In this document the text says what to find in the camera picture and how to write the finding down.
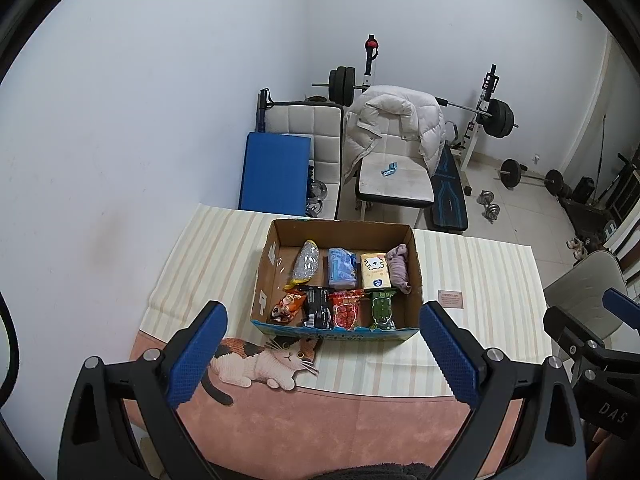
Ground orange snack packet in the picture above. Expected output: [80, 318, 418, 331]
[270, 290, 307, 324]

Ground white barbell rack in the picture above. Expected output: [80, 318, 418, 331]
[362, 34, 501, 171]

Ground black scooter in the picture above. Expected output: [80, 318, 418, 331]
[597, 152, 636, 211]

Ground racked black barbell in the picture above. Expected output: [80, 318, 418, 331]
[311, 65, 519, 138]

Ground blue board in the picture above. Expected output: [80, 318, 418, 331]
[238, 131, 312, 217]

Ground small black barbell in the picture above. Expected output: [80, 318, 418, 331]
[495, 158, 571, 196]

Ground cardboard box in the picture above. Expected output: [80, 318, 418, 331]
[250, 218, 425, 343]

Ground green snack packet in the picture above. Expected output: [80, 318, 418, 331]
[370, 290, 397, 331]

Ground yellow tissue pack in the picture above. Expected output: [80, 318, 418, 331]
[360, 252, 392, 292]

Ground black and blue weight bench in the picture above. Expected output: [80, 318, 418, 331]
[431, 140, 470, 233]

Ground dark fleece garment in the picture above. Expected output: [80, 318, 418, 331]
[310, 462, 436, 480]

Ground black cable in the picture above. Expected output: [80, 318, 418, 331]
[0, 292, 20, 411]

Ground silver and yellow packet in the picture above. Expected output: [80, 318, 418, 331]
[285, 239, 321, 291]

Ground blue tissue packet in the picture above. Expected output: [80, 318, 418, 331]
[327, 247, 360, 289]

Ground mauve sock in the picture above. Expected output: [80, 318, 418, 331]
[385, 244, 413, 295]

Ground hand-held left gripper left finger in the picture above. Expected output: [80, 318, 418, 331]
[60, 300, 228, 480]

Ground white quilted chair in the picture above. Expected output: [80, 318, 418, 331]
[257, 88, 346, 221]

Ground chrome weight plates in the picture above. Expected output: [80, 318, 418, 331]
[306, 180, 328, 218]

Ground white puffer jacket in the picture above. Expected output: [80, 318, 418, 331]
[342, 85, 446, 181]

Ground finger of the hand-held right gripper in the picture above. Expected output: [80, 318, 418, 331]
[544, 305, 608, 367]
[602, 287, 640, 331]

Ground black snack packet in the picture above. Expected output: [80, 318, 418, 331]
[300, 285, 333, 330]

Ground white cushioned chair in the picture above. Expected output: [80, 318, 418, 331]
[354, 152, 435, 223]

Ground red snack packet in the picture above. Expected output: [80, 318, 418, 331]
[327, 288, 366, 332]

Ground grey shell chair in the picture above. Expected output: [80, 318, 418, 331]
[542, 250, 631, 346]

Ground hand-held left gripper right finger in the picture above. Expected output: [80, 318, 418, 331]
[419, 301, 586, 480]

